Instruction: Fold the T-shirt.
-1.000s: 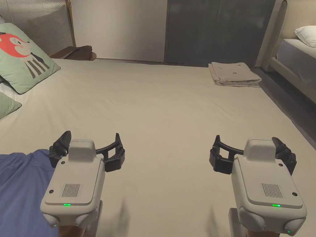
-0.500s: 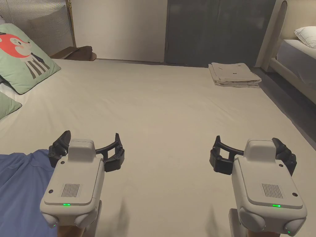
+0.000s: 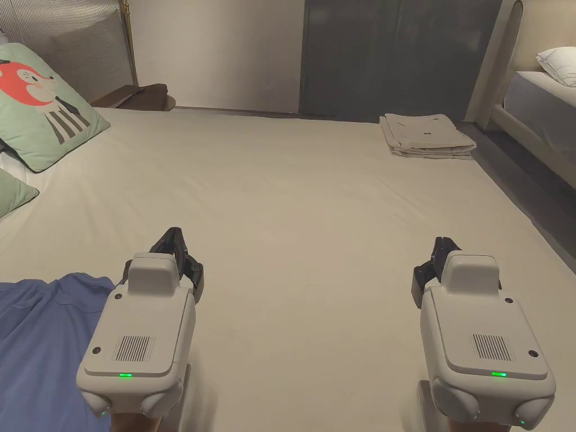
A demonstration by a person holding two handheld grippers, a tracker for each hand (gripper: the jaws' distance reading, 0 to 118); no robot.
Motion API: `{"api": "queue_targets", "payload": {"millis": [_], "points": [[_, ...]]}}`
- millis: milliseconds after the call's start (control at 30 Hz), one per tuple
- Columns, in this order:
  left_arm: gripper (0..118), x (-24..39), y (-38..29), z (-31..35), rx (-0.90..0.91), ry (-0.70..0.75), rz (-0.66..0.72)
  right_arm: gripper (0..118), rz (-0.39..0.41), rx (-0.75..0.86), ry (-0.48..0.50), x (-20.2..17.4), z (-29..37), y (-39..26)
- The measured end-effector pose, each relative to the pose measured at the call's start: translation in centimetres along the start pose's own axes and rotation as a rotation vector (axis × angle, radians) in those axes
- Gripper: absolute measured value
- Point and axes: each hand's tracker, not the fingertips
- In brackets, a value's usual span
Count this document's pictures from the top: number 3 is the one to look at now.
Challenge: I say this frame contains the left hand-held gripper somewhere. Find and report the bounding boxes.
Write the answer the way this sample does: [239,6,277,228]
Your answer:
[75,227,208,420]

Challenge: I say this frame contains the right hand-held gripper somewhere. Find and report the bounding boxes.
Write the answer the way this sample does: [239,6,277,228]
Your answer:
[411,236,557,432]

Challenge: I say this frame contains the person's left hand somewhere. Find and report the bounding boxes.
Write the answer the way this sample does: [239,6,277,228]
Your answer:
[110,416,162,432]

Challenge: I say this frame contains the person's right hand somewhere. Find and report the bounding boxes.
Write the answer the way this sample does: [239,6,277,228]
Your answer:
[449,421,511,432]

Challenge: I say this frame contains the folded beige cloth stack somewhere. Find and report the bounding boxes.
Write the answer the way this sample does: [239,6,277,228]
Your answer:
[379,113,478,160]

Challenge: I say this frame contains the bed with beige sheet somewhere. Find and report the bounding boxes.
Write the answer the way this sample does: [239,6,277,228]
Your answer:
[0,106,576,432]

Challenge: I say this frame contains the brown round side table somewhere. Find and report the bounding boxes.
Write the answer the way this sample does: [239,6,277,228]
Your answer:
[89,83,177,111]

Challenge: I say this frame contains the blue shirt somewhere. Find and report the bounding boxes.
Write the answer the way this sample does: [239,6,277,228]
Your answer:
[0,272,119,432]

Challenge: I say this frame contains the bed with grey mattress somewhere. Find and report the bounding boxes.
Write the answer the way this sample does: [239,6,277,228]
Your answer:
[483,70,576,180]

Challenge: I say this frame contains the plain green cushion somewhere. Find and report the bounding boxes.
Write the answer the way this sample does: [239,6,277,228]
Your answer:
[0,168,41,220]

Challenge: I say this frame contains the white pillow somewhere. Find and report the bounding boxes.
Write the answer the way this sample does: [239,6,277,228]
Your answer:
[0,150,30,183]
[535,47,576,87]

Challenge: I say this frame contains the green cushion with fox print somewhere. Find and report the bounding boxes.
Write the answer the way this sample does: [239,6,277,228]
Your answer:
[0,43,111,174]

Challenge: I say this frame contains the beige padded headboard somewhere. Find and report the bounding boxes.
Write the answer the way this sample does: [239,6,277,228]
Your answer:
[465,0,543,131]

